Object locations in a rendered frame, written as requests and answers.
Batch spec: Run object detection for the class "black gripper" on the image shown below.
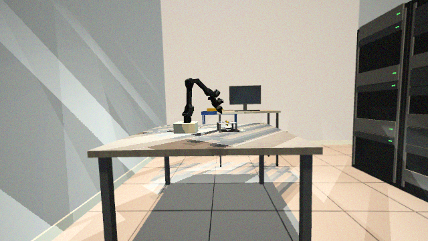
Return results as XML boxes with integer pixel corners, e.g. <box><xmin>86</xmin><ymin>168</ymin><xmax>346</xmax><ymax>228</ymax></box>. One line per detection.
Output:
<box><xmin>211</xmin><ymin>99</ymin><xmax>223</xmax><ymax>114</ymax></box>

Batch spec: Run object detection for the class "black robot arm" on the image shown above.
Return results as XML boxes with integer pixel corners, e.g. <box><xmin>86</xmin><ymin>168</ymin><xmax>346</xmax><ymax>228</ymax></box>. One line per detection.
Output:
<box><xmin>182</xmin><ymin>78</ymin><xmax>223</xmax><ymax>123</ymax></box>

